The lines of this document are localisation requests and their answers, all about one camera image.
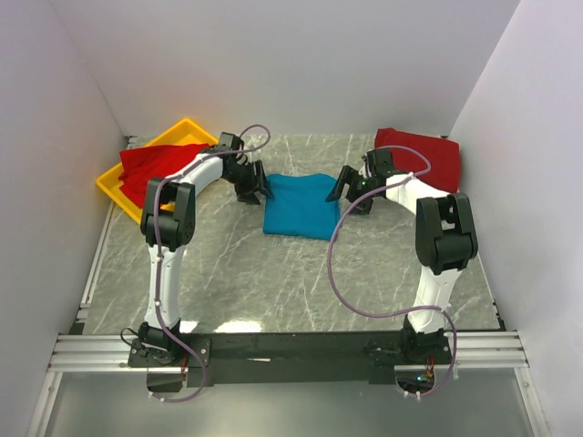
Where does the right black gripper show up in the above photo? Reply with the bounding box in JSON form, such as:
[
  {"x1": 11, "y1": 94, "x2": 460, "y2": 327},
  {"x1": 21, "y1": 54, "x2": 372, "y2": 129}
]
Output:
[{"x1": 325, "y1": 166, "x2": 379, "y2": 217}]

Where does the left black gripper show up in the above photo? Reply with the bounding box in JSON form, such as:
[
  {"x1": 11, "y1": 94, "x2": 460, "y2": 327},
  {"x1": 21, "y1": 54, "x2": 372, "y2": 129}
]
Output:
[{"x1": 224, "y1": 161, "x2": 274, "y2": 206}]

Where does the blue t shirt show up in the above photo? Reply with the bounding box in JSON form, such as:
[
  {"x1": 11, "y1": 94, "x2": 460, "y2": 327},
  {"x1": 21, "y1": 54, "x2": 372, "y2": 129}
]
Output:
[{"x1": 262, "y1": 173, "x2": 341, "y2": 241}]

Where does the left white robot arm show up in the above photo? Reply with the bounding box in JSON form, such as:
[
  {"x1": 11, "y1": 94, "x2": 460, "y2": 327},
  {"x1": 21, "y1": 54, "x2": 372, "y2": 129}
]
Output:
[{"x1": 138, "y1": 149, "x2": 272, "y2": 366}]

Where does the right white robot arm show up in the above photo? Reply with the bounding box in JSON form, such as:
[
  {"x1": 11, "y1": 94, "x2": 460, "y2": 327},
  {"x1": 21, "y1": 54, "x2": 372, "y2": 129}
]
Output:
[{"x1": 326, "y1": 166, "x2": 478, "y2": 363}]

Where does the yellow plastic tray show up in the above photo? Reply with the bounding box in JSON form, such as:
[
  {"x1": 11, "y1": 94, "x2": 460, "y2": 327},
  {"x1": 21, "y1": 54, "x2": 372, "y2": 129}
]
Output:
[{"x1": 96, "y1": 118, "x2": 218, "y2": 223}]

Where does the folded dark red shirt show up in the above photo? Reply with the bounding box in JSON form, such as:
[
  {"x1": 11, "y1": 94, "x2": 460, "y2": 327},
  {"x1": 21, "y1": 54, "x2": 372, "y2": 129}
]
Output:
[{"x1": 374, "y1": 127, "x2": 461, "y2": 193}]

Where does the red t shirt in tray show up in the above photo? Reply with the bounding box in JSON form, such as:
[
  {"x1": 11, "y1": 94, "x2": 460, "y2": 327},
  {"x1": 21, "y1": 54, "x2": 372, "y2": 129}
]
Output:
[{"x1": 118, "y1": 144, "x2": 209, "y2": 208}]

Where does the black base beam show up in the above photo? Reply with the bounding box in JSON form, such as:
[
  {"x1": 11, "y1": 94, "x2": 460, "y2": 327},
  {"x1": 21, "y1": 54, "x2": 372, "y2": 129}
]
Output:
[{"x1": 128, "y1": 330, "x2": 454, "y2": 388}]

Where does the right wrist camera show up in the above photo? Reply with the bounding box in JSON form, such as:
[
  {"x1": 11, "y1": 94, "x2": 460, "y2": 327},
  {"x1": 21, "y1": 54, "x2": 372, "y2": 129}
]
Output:
[{"x1": 363, "y1": 147, "x2": 396, "y2": 178}]

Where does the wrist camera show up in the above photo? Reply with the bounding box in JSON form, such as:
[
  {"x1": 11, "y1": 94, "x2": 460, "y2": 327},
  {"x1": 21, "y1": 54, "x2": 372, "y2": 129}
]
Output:
[
  {"x1": 363, "y1": 147, "x2": 396, "y2": 178},
  {"x1": 210, "y1": 132, "x2": 245, "y2": 159}
]

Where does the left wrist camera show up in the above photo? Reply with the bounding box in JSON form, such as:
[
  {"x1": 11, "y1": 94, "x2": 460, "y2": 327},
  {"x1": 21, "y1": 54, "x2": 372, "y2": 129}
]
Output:
[{"x1": 210, "y1": 132, "x2": 245, "y2": 159}]

